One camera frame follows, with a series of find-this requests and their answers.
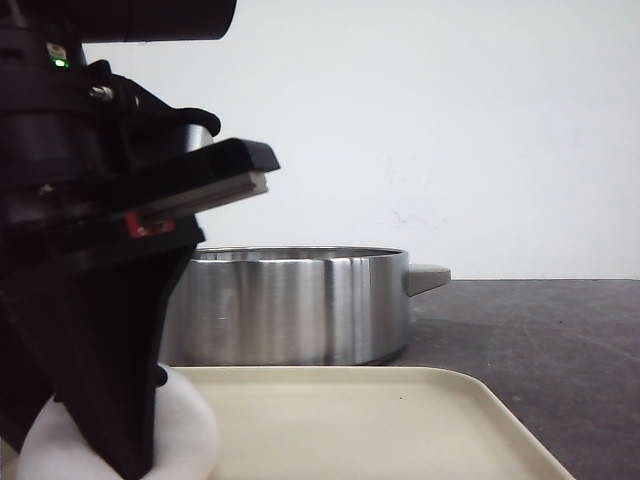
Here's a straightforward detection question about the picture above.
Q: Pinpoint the stainless steel steamer pot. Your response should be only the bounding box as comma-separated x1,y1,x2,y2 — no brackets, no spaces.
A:
160,246,451,367

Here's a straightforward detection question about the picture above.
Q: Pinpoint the panda bun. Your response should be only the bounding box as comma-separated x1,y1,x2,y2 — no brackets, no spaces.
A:
14,365,220,479

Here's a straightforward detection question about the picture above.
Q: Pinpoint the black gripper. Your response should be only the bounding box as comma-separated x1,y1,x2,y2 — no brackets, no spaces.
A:
1,59,279,260

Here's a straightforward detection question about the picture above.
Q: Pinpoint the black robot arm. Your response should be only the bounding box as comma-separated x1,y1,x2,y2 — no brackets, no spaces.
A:
1,1,279,479

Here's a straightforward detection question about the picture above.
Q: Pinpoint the cream plastic tray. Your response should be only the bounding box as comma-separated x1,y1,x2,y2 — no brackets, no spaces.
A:
183,366,569,479

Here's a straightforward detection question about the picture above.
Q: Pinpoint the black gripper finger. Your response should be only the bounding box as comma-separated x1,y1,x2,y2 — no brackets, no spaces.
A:
1,246,193,479

